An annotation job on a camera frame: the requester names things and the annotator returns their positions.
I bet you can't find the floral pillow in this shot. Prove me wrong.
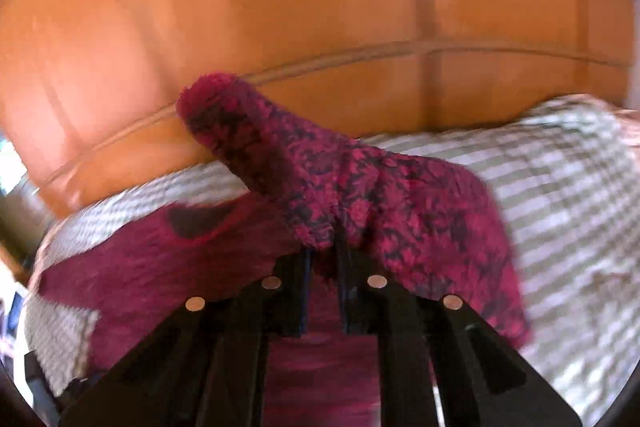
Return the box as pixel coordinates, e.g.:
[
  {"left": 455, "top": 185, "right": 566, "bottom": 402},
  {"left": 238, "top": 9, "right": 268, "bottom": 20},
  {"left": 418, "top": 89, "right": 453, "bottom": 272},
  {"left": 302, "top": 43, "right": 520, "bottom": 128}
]
[{"left": 612, "top": 104, "right": 640, "bottom": 158}]

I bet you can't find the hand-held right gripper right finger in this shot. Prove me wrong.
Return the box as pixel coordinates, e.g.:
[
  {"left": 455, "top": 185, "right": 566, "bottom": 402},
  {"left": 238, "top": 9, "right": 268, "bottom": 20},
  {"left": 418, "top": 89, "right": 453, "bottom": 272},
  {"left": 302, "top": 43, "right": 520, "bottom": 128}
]
[{"left": 334, "top": 234, "right": 583, "bottom": 427}]

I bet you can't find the magenta fuzzy knit sweater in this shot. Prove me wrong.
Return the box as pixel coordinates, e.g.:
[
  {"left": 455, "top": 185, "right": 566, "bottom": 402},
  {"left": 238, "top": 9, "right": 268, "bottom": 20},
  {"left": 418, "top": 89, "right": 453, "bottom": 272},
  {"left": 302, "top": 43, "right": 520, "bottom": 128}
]
[{"left": 37, "top": 74, "right": 533, "bottom": 427}]

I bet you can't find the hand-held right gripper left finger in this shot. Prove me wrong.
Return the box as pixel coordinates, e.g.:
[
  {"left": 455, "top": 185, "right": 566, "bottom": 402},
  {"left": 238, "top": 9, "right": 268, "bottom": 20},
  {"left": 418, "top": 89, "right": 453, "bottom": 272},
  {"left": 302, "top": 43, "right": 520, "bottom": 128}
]
[{"left": 59, "top": 251, "right": 314, "bottom": 427}]

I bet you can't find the green white checkered bed sheet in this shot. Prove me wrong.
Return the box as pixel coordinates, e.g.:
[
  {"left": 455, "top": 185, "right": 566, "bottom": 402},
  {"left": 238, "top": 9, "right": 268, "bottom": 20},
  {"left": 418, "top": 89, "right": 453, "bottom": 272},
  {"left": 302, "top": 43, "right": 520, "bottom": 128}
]
[{"left": 22, "top": 94, "right": 640, "bottom": 427}]

